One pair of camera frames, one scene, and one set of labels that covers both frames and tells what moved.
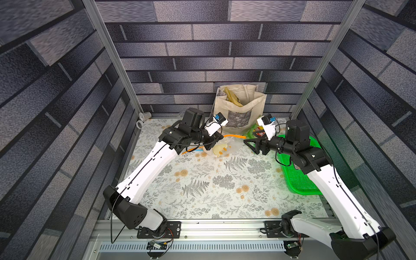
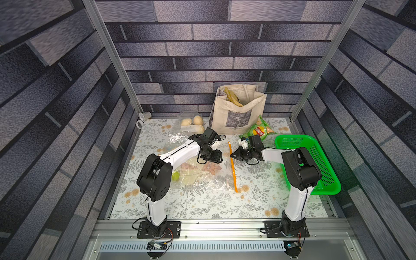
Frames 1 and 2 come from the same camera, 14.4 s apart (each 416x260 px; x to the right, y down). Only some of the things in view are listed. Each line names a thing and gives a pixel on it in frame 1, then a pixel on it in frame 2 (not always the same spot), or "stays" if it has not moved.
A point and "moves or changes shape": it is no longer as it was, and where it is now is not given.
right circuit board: (292, 248) stays
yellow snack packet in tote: (232, 97) stays
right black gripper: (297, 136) -> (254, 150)
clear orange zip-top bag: (228, 145) moves or changes shape
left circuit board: (154, 245) stays
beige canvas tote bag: (241, 105) stays
